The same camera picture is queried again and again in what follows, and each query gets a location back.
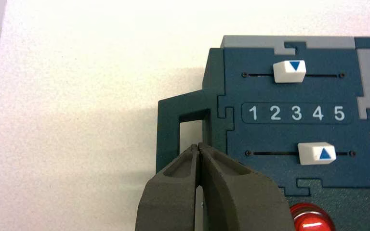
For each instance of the white slider knob down triangle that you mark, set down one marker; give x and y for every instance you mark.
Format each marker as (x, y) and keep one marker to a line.
(289, 71)

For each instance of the white slider knob up triangle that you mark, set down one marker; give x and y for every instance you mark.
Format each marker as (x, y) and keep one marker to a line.
(316, 153)

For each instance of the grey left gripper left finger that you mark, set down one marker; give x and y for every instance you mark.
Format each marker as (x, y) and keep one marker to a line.
(169, 201)

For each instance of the red dome push button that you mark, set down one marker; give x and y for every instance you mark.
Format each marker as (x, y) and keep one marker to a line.
(311, 218)

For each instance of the dark teal grey control box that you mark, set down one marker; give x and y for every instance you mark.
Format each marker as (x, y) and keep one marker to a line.
(284, 127)

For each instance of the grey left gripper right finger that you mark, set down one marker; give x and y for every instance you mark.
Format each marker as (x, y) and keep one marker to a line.
(242, 201)

